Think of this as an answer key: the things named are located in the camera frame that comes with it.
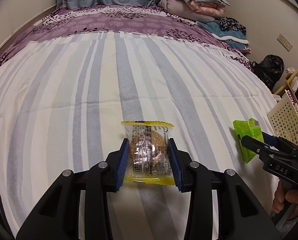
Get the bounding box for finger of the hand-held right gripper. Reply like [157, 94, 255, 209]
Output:
[262, 132, 298, 153]
[240, 135, 268, 160]

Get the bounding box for wall socket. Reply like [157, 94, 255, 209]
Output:
[277, 33, 294, 51]

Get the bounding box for small bright green packet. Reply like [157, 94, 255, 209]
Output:
[232, 118, 263, 165]

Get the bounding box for leopard print cloth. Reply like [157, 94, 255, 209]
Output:
[218, 17, 246, 34]

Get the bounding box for cream perforated basket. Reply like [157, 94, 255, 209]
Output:
[267, 89, 298, 148]

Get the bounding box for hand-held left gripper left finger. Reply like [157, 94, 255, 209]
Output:
[16, 138, 130, 240]

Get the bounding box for purple floral bedsheet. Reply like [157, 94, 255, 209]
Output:
[0, 4, 255, 80]

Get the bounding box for blue garment with white trim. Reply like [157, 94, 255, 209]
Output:
[196, 20, 251, 53]

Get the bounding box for pink quilt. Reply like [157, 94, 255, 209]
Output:
[189, 0, 226, 17]

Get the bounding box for yellow-edged clear cookie packet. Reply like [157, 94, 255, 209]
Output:
[120, 120, 176, 186]

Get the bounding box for black bag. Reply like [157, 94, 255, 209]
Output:
[251, 54, 285, 92]

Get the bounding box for person's right hand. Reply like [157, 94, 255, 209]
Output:
[272, 180, 298, 222]

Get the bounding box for grey striped white blanket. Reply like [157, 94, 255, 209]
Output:
[0, 30, 287, 240]

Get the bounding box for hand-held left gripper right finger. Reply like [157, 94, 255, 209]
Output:
[167, 138, 281, 240]

